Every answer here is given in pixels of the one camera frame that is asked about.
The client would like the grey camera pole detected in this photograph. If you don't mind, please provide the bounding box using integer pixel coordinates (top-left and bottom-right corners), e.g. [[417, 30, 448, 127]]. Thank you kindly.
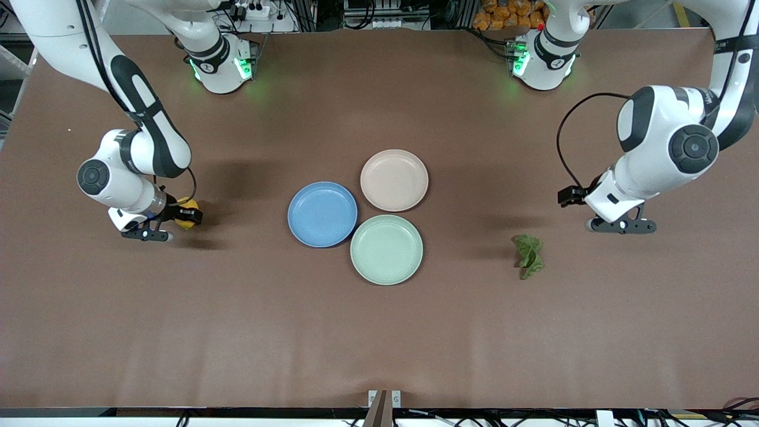
[[363, 390, 393, 427]]

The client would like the green lettuce leaf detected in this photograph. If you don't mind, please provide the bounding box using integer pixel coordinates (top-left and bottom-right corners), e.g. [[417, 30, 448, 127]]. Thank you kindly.
[[512, 234, 546, 281]]

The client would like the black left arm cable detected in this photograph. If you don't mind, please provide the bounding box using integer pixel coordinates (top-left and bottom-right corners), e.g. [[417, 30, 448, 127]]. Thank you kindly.
[[556, 92, 632, 190]]

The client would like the blue plate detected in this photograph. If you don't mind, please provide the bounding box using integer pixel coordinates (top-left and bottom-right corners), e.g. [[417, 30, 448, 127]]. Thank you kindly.
[[287, 181, 359, 248]]

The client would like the aluminium frame structure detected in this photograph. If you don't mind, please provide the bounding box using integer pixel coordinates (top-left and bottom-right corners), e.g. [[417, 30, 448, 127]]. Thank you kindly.
[[0, 12, 39, 138]]

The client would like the pale green plate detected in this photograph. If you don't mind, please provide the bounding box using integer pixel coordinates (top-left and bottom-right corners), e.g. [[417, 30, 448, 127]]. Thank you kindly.
[[350, 214, 424, 286]]

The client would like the bag of orange items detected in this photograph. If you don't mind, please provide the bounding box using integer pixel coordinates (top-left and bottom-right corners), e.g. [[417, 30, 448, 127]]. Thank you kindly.
[[473, 0, 546, 31]]

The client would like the white equipment box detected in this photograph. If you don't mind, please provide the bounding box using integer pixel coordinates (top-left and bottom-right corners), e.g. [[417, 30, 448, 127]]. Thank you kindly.
[[343, 0, 433, 30]]

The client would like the yellow lemon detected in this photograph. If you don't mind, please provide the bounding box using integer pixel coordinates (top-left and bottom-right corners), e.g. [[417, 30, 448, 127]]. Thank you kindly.
[[176, 197, 202, 231]]

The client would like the white power strip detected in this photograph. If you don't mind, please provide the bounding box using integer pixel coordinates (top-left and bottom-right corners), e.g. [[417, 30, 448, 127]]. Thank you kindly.
[[230, 2, 272, 22]]

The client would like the beige plate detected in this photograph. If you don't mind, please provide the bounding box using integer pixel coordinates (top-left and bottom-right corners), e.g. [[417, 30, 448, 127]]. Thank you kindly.
[[360, 148, 429, 212]]

